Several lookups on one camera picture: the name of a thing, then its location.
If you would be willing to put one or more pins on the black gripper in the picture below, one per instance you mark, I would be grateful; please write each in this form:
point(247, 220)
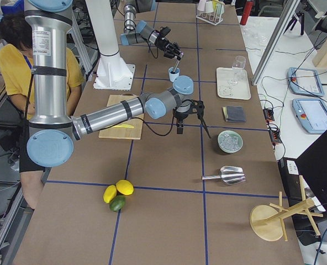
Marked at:
point(162, 42)
point(180, 116)

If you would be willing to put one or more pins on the steel muddler black tip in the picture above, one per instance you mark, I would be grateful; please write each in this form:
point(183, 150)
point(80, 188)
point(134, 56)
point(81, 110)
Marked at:
point(176, 63)

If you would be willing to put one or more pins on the light blue plastic cup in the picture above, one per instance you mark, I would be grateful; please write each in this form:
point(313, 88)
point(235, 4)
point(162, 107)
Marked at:
point(173, 73)

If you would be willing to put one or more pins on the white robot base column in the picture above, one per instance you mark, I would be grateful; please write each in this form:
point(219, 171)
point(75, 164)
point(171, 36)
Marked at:
point(112, 72)

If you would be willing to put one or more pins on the pink plastic cup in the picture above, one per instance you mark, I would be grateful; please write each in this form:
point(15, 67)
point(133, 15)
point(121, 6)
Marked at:
point(201, 6)

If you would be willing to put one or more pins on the white plastic cup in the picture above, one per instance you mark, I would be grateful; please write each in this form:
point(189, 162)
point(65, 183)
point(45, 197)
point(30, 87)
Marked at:
point(208, 7)

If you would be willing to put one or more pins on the mint green plastic cup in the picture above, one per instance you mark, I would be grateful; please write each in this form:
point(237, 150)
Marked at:
point(220, 8)

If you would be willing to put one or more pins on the yellow plastic cup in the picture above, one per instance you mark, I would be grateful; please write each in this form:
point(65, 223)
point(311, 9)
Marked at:
point(215, 3)

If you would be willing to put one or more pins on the yellow lemon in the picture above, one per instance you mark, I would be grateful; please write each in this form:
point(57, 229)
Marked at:
point(125, 187)
point(109, 193)

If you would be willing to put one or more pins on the wooden cup tree stand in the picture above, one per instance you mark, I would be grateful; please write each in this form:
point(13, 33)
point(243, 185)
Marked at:
point(267, 221)

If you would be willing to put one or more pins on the wooden cutting board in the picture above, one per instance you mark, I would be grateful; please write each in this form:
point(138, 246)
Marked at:
point(130, 129)

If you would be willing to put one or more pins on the green bowl with ice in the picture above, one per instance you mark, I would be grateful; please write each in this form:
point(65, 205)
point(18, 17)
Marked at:
point(230, 141)

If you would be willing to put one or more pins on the yellow plastic knife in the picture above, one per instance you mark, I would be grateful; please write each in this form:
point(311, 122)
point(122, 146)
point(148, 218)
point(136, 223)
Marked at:
point(127, 126)

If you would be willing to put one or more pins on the grey folded cloth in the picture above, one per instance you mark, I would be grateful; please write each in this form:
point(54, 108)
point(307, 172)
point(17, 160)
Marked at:
point(234, 114)

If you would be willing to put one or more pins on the cream bear tray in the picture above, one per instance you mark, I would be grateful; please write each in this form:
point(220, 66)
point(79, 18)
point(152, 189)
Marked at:
point(231, 87)

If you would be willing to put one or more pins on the clear wine glass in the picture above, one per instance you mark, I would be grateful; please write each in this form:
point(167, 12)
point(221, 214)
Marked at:
point(237, 67)

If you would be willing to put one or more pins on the steel ice scoop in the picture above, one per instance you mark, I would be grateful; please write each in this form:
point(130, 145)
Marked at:
point(229, 175)

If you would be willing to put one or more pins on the red bottle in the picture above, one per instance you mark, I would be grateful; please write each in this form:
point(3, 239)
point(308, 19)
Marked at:
point(246, 11)

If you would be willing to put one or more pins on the green lime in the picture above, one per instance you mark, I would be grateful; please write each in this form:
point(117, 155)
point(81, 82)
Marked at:
point(117, 203)

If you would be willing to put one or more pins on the upper teach pendant tablet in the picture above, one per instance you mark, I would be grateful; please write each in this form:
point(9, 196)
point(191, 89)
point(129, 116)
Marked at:
point(305, 82)

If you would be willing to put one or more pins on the teach pendant tablet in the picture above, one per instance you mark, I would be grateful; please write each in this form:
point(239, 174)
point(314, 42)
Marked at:
point(312, 114)
point(305, 82)

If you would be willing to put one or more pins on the lower teach pendant tablet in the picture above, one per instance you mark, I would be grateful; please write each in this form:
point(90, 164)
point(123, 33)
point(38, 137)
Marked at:
point(312, 114)

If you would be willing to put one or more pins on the black monitor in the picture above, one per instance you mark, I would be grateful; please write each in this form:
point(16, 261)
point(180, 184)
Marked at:
point(312, 165)

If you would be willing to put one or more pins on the person in yellow shirt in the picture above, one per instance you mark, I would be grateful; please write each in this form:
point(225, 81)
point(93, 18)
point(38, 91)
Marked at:
point(16, 60)

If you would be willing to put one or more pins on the white wire cup rack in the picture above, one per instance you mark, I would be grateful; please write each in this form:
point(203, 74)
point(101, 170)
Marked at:
point(210, 18)

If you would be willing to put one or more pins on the aluminium frame post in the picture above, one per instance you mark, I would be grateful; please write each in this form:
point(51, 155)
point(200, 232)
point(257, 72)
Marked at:
point(281, 25)

